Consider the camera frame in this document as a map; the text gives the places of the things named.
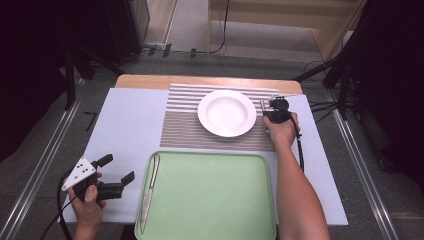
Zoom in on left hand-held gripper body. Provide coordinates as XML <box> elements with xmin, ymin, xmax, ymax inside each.
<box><xmin>61</xmin><ymin>157</ymin><xmax>126</xmax><ymax>203</ymax></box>

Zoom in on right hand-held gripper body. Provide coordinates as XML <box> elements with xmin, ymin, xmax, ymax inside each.
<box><xmin>263</xmin><ymin>94</ymin><xmax>298</xmax><ymax>124</ymax></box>

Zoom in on silver table knife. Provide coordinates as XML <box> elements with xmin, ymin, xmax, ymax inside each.
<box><xmin>139</xmin><ymin>153</ymin><xmax>161</xmax><ymax>234</ymax></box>

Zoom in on white deep plate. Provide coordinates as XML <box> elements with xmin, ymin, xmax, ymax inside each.
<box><xmin>197</xmin><ymin>89</ymin><xmax>258</xmax><ymax>138</ymax></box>

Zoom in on green plastic tray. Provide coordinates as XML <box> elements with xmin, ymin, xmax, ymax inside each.
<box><xmin>134</xmin><ymin>150</ymin><xmax>278</xmax><ymax>240</ymax></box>

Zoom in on person's right hand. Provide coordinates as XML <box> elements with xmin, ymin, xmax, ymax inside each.
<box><xmin>264</xmin><ymin>114</ymin><xmax>300</xmax><ymax>151</ymax></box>

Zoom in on person's left hand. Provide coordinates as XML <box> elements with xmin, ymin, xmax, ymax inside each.
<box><xmin>68</xmin><ymin>185</ymin><xmax>108</xmax><ymax>231</ymax></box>

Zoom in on white table cover sheet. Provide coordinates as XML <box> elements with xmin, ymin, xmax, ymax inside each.
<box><xmin>58</xmin><ymin>87</ymin><xmax>349</xmax><ymax>227</ymax></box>

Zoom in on black stand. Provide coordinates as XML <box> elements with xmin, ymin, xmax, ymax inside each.
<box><xmin>64</xmin><ymin>46</ymin><xmax>124</xmax><ymax>111</ymax></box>
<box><xmin>293</xmin><ymin>56</ymin><xmax>354</xmax><ymax>121</ymax></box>

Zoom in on striped grey placemat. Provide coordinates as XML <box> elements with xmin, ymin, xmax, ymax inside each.
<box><xmin>159</xmin><ymin>83</ymin><xmax>280</xmax><ymax>153</ymax></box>

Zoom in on wooden table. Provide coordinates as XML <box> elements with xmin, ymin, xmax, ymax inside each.
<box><xmin>114</xmin><ymin>73</ymin><xmax>304</xmax><ymax>95</ymax></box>

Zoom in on wooden cabinet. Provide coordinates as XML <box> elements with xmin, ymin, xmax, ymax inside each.
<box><xmin>208</xmin><ymin>0</ymin><xmax>368</xmax><ymax>61</ymax></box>

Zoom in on black curtain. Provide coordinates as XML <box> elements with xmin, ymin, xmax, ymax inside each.
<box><xmin>0</xmin><ymin>0</ymin><xmax>118</xmax><ymax>161</ymax></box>
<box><xmin>346</xmin><ymin>0</ymin><xmax>424</xmax><ymax>188</ymax></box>

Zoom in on black box cabinet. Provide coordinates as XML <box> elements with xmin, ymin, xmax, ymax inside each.
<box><xmin>103</xmin><ymin>0</ymin><xmax>151</xmax><ymax>66</ymax></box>

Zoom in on black floor cables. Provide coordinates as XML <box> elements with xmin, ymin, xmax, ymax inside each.
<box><xmin>308</xmin><ymin>99</ymin><xmax>338</xmax><ymax>123</ymax></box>

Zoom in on metal floor rail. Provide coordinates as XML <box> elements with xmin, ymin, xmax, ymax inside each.
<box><xmin>0</xmin><ymin>96</ymin><xmax>83</xmax><ymax>240</ymax></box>
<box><xmin>328</xmin><ymin>93</ymin><xmax>400</xmax><ymax>240</ymax></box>

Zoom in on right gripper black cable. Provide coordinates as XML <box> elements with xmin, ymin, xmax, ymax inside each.
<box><xmin>289</xmin><ymin>113</ymin><xmax>306</xmax><ymax>173</ymax></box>

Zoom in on black hanging power cable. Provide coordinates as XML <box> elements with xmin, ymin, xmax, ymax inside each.
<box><xmin>209</xmin><ymin>0</ymin><xmax>231</xmax><ymax>55</ymax></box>

